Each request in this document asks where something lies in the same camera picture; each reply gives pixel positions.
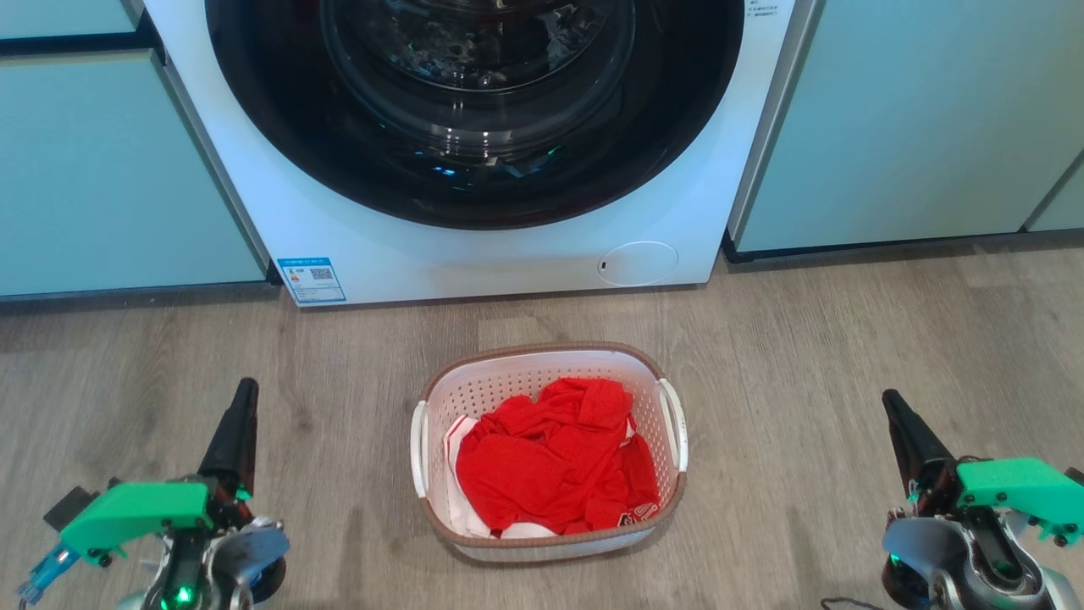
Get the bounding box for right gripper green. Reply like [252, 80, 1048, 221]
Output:
[882, 389, 1084, 547]

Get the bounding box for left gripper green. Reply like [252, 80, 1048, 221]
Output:
[59, 378, 260, 567]

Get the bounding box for white perforated laundry basket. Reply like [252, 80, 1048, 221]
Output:
[410, 341, 690, 565]

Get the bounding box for blue energy label sticker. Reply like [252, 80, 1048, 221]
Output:
[277, 258, 347, 307]

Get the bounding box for white garment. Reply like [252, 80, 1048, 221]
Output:
[442, 414, 560, 541]

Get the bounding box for narrow teal cabinet panel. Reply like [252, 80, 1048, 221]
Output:
[1024, 156, 1084, 234]

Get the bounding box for red mesh garment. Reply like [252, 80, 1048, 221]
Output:
[455, 378, 661, 537]

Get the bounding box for large teal cabinet door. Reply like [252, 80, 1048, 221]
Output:
[0, 48, 268, 298]

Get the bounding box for black round washer door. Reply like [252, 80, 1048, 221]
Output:
[205, 0, 746, 230]

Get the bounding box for wide teal cabinet panel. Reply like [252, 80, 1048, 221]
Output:
[732, 0, 1084, 254]

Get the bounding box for white front-load washing machine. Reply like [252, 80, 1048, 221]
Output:
[142, 0, 819, 308]

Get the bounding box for round white filter cover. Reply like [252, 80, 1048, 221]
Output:
[597, 241, 680, 287]

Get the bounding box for small teal cabinet drawer front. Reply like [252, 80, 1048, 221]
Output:
[0, 0, 141, 41]

